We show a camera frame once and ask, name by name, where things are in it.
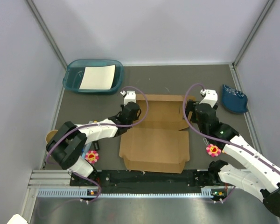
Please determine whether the brown cardboard box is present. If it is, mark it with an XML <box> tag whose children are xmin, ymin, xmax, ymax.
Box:
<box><xmin>119</xmin><ymin>94</ymin><xmax>190</xmax><ymax>174</ymax></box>

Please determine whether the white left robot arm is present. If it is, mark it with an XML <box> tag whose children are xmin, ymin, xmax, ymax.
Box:
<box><xmin>46</xmin><ymin>91</ymin><xmax>141</xmax><ymax>185</ymax></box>

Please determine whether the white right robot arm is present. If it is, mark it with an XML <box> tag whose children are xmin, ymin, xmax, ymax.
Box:
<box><xmin>182</xmin><ymin>88</ymin><xmax>280</xmax><ymax>217</ymax></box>

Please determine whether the blue leaf-shaped dish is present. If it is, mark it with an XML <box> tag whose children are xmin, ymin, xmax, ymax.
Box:
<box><xmin>221</xmin><ymin>84</ymin><xmax>248</xmax><ymax>114</ymax></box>

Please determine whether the pink flower toy right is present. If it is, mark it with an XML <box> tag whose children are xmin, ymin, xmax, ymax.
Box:
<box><xmin>206</xmin><ymin>144</ymin><xmax>222</xmax><ymax>157</ymax></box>

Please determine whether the pink flower toy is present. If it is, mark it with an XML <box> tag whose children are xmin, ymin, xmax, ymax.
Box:
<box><xmin>84</xmin><ymin>150</ymin><xmax>99</xmax><ymax>164</ymax></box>
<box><xmin>206</xmin><ymin>144</ymin><xmax>222</xmax><ymax>157</ymax></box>

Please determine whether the white paper sheet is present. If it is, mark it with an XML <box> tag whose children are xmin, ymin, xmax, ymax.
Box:
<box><xmin>79</xmin><ymin>65</ymin><xmax>116</xmax><ymax>90</ymax></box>

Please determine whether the pink and black marker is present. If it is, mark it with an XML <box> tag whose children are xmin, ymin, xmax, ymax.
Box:
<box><xmin>93</xmin><ymin>140</ymin><xmax>100</xmax><ymax>151</ymax></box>

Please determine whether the small white-blue object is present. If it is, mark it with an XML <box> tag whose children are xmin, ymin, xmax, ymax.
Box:
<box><xmin>82</xmin><ymin>142</ymin><xmax>91</xmax><ymax>157</ymax></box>

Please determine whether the pink flower toy left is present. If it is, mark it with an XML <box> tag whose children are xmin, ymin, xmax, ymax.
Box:
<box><xmin>84</xmin><ymin>150</ymin><xmax>99</xmax><ymax>164</ymax></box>

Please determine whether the teal plastic tub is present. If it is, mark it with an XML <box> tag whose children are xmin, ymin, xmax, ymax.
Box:
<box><xmin>63</xmin><ymin>59</ymin><xmax>125</xmax><ymax>95</ymax></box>

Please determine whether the beige ceramic mug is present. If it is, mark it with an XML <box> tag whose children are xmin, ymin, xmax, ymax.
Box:
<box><xmin>45</xmin><ymin>130</ymin><xmax>59</xmax><ymax>159</ymax></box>

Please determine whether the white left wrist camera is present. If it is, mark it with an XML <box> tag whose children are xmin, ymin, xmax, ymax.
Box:
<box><xmin>120</xmin><ymin>90</ymin><xmax>136</xmax><ymax>106</ymax></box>

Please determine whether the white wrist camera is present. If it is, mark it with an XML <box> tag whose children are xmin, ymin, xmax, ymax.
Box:
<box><xmin>120</xmin><ymin>90</ymin><xmax>136</xmax><ymax>106</ymax></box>
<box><xmin>199</xmin><ymin>89</ymin><xmax>218</xmax><ymax>108</ymax></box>

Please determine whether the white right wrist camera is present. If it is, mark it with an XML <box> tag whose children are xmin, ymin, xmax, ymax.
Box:
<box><xmin>199</xmin><ymin>89</ymin><xmax>218</xmax><ymax>108</ymax></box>

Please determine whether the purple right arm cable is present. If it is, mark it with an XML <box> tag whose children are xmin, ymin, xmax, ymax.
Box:
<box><xmin>182</xmin><ymin>83</ymin><xmax>280</xmax><ymax>203</ymax></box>

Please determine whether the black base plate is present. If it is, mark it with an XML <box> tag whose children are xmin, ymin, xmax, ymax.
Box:
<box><xmin>69</xmin><ymin>169</ymin><xmax>215</xmax><ymax>194</ymax></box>

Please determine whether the grey slotted cable duct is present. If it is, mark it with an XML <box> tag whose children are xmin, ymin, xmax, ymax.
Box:
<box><xmin>37</xmin><ymin>188</ymin><xmax>227</xmax><ymax>198</ymax></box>

